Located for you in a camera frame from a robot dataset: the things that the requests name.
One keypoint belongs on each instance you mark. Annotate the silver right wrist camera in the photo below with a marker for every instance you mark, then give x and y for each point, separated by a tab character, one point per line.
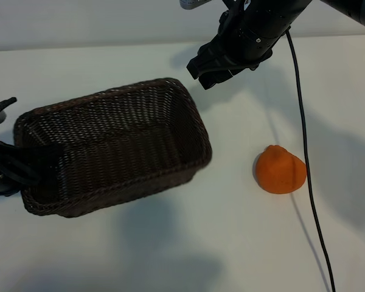
191	3

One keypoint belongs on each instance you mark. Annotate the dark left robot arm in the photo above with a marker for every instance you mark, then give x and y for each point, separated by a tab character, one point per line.
0	190

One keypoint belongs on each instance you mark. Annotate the soft orange fruit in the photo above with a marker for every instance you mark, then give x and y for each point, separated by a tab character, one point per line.
276	173

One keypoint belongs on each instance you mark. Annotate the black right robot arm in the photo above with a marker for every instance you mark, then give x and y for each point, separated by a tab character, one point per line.
362	12

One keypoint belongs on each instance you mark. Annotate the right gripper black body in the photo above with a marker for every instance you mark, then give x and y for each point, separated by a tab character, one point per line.
249	45

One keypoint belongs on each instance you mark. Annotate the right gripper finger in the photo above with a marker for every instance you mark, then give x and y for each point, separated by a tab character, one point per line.
208	80
223	76

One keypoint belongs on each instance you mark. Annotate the dark brown woven wicker basket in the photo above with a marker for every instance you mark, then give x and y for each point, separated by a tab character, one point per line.
124	127

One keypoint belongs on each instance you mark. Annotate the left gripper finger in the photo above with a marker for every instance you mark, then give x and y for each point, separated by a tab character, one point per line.
45	153
50	173

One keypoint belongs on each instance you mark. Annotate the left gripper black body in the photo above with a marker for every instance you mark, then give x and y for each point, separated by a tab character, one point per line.
0	158

